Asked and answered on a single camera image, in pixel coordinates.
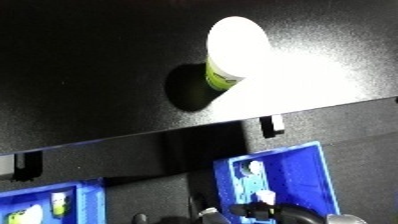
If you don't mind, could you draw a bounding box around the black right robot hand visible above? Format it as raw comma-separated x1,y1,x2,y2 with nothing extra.
227,201,327,224

